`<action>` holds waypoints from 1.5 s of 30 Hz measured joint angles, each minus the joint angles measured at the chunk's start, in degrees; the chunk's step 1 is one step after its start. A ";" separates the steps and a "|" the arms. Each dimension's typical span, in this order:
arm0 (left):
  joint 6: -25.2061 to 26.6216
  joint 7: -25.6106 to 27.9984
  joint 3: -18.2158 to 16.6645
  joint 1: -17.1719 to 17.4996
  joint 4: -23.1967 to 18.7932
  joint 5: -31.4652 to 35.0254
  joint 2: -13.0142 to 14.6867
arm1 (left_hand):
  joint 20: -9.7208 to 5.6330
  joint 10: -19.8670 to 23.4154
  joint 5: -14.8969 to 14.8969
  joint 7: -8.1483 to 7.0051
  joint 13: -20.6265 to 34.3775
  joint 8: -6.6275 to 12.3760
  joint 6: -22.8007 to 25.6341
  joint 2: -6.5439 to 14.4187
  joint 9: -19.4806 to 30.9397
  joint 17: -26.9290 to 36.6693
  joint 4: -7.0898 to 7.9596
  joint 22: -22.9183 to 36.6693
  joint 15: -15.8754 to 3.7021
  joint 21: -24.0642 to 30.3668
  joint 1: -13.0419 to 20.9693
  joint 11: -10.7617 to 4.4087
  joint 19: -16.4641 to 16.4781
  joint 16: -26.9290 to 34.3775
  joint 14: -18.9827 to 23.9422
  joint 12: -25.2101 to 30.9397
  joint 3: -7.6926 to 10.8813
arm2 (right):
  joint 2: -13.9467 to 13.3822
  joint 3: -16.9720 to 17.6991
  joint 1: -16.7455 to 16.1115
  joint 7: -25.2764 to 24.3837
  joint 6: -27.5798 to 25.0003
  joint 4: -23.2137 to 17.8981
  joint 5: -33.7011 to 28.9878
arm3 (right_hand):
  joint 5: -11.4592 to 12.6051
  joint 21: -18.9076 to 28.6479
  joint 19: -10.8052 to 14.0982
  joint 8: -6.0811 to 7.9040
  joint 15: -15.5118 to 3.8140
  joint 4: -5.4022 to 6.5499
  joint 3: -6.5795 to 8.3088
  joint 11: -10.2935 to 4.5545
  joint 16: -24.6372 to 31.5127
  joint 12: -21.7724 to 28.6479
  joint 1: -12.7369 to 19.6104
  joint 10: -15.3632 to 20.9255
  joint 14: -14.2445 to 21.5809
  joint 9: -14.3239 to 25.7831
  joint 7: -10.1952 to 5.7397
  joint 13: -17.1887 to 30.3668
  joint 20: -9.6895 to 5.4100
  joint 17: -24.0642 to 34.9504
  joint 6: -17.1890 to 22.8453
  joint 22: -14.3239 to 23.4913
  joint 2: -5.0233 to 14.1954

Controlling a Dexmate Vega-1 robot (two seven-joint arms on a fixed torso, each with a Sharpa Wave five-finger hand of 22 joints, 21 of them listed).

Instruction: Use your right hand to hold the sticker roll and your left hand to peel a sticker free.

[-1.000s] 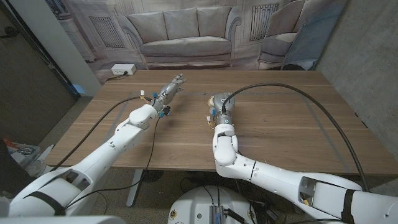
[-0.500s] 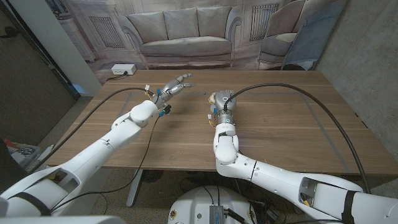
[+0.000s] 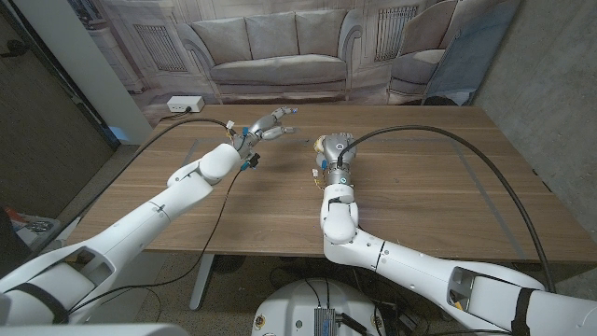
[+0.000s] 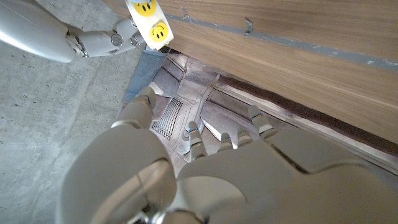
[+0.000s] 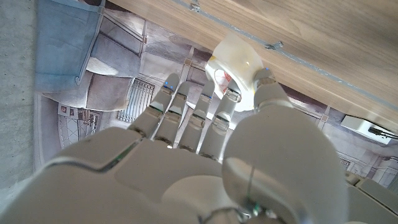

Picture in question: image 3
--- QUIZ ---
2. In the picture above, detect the clear box of clutter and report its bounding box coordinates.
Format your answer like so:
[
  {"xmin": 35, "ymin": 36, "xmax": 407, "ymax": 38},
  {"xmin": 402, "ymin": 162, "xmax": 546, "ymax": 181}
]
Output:
[{"xmin": 8, "ymin": 217, "xmax": 62, "ymax": 248}]

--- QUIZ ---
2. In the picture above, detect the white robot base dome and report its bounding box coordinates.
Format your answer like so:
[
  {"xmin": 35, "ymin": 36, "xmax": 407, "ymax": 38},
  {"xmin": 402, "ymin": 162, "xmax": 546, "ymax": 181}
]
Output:
[{"xmin": 251, "ymin": 278, "xmax": 387, "ymax": 336}]

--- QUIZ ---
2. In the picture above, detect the blue grey leaning panel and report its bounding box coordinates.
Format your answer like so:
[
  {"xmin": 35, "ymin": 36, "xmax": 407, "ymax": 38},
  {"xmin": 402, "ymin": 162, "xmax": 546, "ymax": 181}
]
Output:
[{"xmin": 422, "ymin": 0, "xmax": 521, "ymax": 106}]

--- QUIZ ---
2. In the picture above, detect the white power outlet box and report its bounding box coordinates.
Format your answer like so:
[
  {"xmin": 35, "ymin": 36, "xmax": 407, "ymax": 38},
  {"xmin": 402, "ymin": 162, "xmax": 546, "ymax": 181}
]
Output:
[{"xmin": 166, "ymin": 95, "xmax": 206, "ymax": 114}]

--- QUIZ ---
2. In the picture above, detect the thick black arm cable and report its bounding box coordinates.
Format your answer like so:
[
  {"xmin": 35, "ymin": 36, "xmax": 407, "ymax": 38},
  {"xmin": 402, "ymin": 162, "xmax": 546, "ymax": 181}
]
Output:
[
  {"xmin": 336, "ymin": 124, "xmax": 556, "ymax": 294},
  {"xmin": 27, "ymin": 117, "xmax": 232, "ymax": 258}
]

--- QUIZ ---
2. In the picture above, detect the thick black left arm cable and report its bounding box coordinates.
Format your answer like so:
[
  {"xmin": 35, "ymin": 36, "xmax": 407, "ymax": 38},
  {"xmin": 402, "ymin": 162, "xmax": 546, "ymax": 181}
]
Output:
[{"xmin": 27, "ymin": 117, "xmax": 232, "ymax": 258}]

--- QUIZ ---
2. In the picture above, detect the person's dark trouser leg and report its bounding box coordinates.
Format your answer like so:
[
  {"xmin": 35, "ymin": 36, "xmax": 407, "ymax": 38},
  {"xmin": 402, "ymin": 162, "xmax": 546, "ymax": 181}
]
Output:
[{"xmin": 0, "ymin": 204, "xmax": 34, "ymax": 277}]

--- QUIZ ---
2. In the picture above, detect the grey finned metal box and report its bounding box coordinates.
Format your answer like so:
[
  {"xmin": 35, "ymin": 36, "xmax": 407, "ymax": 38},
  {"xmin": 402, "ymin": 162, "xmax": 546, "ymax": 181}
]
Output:
[{"xmin": 313, "ymin": 306, "xmax": 338, "ymax": 336}]

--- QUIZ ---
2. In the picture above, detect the white table leg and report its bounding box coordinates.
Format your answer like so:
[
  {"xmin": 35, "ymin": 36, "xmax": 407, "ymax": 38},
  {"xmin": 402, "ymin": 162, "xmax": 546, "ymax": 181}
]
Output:
[{"xmin": 188, "ymin": 254, "xmax": 215, "ymax": 312}]

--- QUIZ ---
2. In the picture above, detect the printed sofa backdrop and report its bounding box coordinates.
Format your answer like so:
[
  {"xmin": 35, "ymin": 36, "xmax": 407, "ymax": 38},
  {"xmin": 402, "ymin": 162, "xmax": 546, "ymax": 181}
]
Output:
[{"xmin": 67, "ymin": 0, "xmax": 523, "ymax": 127}]

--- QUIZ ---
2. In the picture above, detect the white robot torso rim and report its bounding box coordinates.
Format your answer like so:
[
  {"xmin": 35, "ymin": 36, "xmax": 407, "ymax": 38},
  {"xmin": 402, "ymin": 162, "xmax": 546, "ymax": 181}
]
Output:
[{"xmin": 0, "ymin": 323, "xmax": 190, "ymax": 336}]

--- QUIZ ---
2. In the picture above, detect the black outlet box cable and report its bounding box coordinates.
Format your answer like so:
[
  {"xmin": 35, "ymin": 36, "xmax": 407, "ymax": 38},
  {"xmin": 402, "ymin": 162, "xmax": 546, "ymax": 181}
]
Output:
[{"xmin": 160, "ymin": 107, "xmax": 192, "ymax": 121}]

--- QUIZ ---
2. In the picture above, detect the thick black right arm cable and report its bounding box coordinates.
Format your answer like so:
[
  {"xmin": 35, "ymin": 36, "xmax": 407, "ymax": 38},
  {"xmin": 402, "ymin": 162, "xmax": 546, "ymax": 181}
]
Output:
[{"xmin": 336, "ymin": 124, "xmax": 556, "ymax": 294}]

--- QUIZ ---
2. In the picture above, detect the black round floor foot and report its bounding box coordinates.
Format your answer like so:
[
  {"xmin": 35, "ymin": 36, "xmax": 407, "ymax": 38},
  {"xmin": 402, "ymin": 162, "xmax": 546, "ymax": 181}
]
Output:
[{"xmin": 214, "ymin": 254, "xmax": 246, "ymax": 274}]

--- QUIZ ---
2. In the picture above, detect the black door handle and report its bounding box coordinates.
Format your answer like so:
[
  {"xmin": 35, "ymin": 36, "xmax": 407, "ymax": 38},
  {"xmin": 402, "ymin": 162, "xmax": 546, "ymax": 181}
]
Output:
[{"xmin": 0, "ymin": 39, "xmax": 30, "ymax": 60}]

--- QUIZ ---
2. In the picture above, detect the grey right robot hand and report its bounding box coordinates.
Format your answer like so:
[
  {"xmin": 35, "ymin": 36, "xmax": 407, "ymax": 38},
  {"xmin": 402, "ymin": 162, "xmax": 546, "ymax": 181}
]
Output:
[{"xmin": 312, "ymin": 132, "xmax": 358, "ymax": 187}]

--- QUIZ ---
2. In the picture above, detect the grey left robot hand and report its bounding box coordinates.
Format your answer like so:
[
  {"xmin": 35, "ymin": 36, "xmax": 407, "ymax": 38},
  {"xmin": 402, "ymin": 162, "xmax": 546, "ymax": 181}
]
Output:
[{"xmin": 231, "ymin": 105, "xmax": 299, "ymax": 153}]

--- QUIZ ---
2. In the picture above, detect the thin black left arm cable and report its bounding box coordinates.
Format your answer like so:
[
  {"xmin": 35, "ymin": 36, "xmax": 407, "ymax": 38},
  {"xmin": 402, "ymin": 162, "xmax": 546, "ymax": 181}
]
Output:
[{"xmin": 67, "ymin": 167, "xmax": 246, "ymax": 316}]

